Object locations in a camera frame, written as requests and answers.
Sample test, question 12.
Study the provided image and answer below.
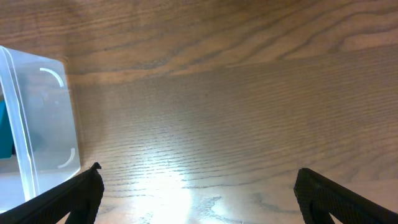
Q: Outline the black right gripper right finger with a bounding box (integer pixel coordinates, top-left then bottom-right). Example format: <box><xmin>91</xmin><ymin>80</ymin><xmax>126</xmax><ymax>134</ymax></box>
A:
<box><xmin>294</xmin><ymin>168</ymin><xmax>397</xmax><ymax>224</ymax></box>

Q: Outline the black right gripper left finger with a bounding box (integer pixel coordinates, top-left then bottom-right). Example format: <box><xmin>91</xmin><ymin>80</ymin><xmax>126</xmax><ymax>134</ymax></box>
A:
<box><xmin>1</xmin><ymin>162</ymin><xmax>104</xmax><ymax>224</ymax></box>

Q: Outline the clear plastic container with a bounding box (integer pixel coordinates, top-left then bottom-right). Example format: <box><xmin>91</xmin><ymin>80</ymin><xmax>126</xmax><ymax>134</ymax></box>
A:
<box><xmin>1</xmin><ymin>47</ymin><xmax>80</xmax><ymax>212</ymax></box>

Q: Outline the white teal screwdriver set box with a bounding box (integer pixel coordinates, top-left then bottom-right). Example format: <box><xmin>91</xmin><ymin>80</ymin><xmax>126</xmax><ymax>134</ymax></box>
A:
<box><xmin>0</xmin><ymin>100</ymin><xmax>15</xmax><ymax>159</ymax></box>

